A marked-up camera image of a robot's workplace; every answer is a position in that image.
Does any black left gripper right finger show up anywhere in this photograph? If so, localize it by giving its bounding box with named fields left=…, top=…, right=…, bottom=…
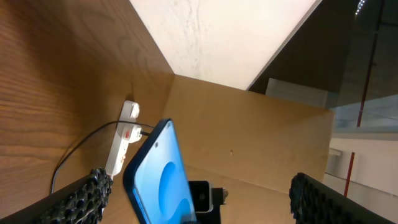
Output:
left=289, top=172, right=394, bottom=224

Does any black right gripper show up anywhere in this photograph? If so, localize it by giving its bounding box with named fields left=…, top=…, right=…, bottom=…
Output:
left=185, top=188, right=228, bottom=224

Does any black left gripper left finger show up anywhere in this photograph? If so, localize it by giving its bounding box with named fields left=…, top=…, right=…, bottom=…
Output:
left=1, top=167, right=113, bottom=224

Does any black charging cable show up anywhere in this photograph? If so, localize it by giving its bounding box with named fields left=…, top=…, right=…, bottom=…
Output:
left=50, top=119, right=155, bottom=195

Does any blue Galaxy smartphone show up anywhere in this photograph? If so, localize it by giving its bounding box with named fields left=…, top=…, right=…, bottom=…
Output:
left=123, top=119, right=197, bottom=223

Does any white USB charger adapter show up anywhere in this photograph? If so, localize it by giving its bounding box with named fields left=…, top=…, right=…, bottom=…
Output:
left=121, top=124, right=142, bottom=143

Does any white power strip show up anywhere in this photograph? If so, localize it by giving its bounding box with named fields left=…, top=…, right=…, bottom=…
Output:
left=105, top=101, right=141, bottom=179

